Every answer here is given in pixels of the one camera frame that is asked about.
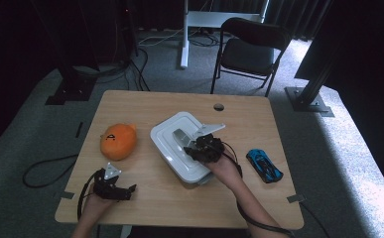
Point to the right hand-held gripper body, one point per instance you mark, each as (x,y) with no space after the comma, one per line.
(211,148)

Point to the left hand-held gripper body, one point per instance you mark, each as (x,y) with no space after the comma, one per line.
(105,188)

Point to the clear grey storage box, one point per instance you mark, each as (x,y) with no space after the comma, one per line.
(207,180)

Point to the orange plush toy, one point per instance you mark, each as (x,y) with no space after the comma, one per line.
(118,142)

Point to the blue toy car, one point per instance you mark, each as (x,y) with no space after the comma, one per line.
(264,165)

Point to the person's left hand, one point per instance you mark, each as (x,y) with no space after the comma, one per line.
(98,208)

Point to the person's right hand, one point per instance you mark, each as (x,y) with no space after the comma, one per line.
(226,172)

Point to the white table leg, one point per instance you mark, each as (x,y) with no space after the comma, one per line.
(124,232)

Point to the round table grommet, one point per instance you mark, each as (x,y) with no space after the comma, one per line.
(219,107)

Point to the black floor tape strip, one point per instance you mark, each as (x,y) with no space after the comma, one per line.
(79,129)

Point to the black folding chair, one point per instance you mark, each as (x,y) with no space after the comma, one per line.
(247,56)

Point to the black metal stand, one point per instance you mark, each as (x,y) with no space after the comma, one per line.
(70,82)
(307,99)

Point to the dark equipment rack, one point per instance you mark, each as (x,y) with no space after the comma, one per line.
(113,33)

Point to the dark curtain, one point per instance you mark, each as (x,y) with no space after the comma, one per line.
(288,16)

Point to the white desk frame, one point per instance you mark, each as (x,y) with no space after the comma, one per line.
(184,49)

